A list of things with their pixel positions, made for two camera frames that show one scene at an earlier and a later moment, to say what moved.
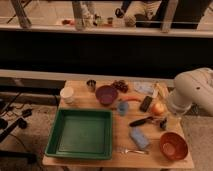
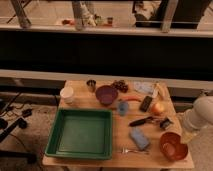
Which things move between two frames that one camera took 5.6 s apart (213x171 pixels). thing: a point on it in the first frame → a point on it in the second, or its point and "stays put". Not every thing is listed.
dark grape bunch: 120,85 stays put
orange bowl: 173,146 stays put
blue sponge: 139,137 stays put
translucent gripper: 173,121 → 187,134
